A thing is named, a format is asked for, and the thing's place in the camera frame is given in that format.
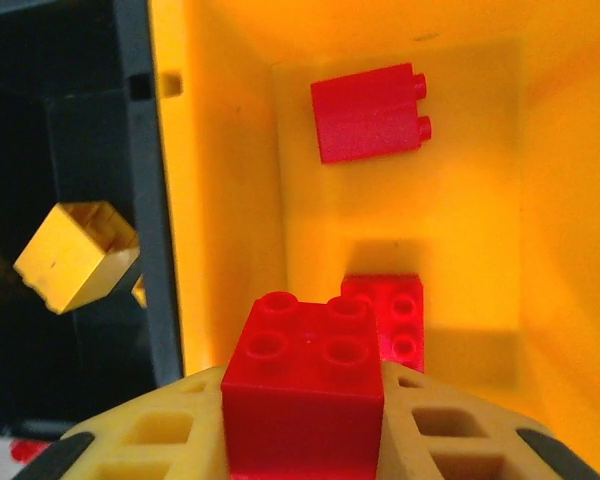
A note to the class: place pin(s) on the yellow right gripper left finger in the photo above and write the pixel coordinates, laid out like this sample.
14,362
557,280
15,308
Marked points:
145,435

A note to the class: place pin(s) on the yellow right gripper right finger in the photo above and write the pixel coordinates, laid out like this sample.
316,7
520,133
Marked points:
455,435

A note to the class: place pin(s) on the yellow toy brick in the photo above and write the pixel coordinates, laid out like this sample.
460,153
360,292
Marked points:
70,260
140,292

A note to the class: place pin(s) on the black plastic bin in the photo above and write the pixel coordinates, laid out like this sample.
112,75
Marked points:
80,150

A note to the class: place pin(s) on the yellow plastic bin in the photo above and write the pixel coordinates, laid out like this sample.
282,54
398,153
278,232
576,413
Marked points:
480,225

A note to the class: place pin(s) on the red toy brick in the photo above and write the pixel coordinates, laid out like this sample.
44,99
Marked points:
300,410
27,450
405,320
365,120

